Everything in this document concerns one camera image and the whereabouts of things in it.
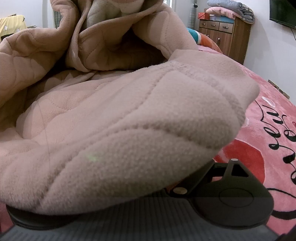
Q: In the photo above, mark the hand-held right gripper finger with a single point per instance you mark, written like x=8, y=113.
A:
x=199, y=176

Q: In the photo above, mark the pink quilted fleece coat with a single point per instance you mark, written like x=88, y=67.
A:
x=120, y=129

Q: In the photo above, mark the pink printed bed blanket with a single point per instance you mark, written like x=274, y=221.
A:
x=259, y=129

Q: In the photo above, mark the rolled orange teal white quilt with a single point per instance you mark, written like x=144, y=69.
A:
x=203, y=38

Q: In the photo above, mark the brown wooden cabinet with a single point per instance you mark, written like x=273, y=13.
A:
x=229, y=39

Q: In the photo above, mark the blue flat box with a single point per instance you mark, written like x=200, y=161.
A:
x=220, y=19

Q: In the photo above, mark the red box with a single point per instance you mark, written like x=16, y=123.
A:
x=203, y=16

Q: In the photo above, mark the grey checked curtain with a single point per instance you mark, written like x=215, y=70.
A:
x=193, y=16
x=56, y=19

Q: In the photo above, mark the folded pink blanket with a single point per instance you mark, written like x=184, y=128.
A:
x=222, y=12

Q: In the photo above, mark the folded blankets pile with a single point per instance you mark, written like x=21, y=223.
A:
x=240, y=8

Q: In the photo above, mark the yellow patterned cloth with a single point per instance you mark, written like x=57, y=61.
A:
x=11, y=26

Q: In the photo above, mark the wall socket strip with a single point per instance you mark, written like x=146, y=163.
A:
x=278, y=89

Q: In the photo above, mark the black wall television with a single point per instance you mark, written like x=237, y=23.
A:
x=283, y=11

